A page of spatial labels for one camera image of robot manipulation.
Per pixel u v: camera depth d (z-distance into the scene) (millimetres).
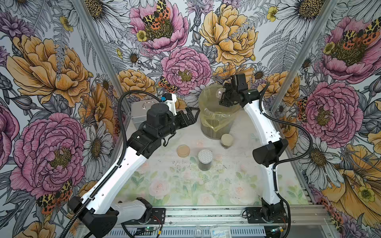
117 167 412
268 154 557
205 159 813
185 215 759
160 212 758
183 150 959
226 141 997
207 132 1019
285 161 561
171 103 576
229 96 715
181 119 550
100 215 386
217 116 808
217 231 703
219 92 831
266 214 665
